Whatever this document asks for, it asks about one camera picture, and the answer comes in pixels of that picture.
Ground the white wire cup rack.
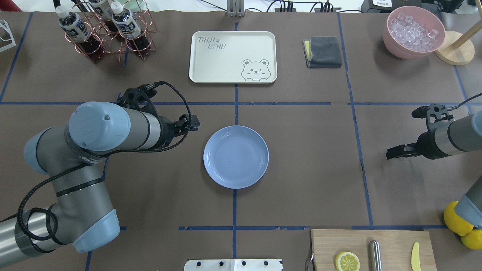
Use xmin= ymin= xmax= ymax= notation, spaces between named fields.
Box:
xmin=0 ymin=20 xmax=17 ymax=52

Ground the copper wire bottle rack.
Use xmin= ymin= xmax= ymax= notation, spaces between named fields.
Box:
xmin=65 ymin=0 xmax=158 ymax=63

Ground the mint green bowl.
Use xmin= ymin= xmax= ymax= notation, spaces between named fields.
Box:
xmin=118 ymin=0 xmax=148 ymax=12

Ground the wooden cutting board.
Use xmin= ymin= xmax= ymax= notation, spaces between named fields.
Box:
xmin=311 ymin=229 xmax=438 ymax=271

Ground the blue plate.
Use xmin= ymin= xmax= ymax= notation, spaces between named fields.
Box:
xmin=203 ymin=125 xmax=270 ymax=189

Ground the pink bowl with ice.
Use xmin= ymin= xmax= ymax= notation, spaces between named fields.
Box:
xmin=383 ymin=6 xmax=445 ymax=59

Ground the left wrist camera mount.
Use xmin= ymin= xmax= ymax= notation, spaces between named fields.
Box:
xmin=116 ymin=84 xmax=158 ymax=117

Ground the lemon half slice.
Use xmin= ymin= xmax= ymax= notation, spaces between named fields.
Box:
xmin=334 ymin=251 xmax=360 ymax=271

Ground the dark drink bottle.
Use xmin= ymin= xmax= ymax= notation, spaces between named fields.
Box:
xmin=88 ymin=0 xmax=118 ymax=32
xmin=110 ymin=1 xmax=151 ymax=57
xmin=55 ymin=5 xmax=104 ymax=61

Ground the yellow plastic knife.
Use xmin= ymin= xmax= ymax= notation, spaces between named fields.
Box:
xmin=411 ymin=242 xmax=421 ymax=271

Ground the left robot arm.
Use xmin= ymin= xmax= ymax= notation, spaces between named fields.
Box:
xmin=1 ymin=101 xmax=200 ymax=268

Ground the left camera cable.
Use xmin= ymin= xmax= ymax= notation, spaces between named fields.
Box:
xmin=0 ymin=81 xmax=192 ymax=241

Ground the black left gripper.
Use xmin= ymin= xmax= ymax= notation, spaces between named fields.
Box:
xmin=160 ymin=115 xmax=200 ymax=148

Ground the yellow lemon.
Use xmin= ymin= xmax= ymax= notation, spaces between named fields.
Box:
xmin=443 ymin=201 xmax=474 ymax=236
xmin=460 ymin=228 xmax=482 ymax=250

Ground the aluminium frame post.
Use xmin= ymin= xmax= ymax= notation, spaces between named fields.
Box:
xmin=227 ymin=0 xmax=246 ymax=17

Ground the black camera cable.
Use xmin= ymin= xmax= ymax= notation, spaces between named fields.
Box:
xmin=446 ymin=92 xmax=482 ymax=111

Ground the cream bear tray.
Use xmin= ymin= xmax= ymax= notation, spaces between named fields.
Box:
xmin=188 ymin=31 xmax=278 ymax=84

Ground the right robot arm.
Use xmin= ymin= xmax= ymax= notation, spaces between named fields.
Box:
xmin=386 ymin=111 xmax=482 ymax=229

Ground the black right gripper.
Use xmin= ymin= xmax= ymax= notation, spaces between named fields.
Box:
xmin=386 ymin=132 xmax=449 ymax=160

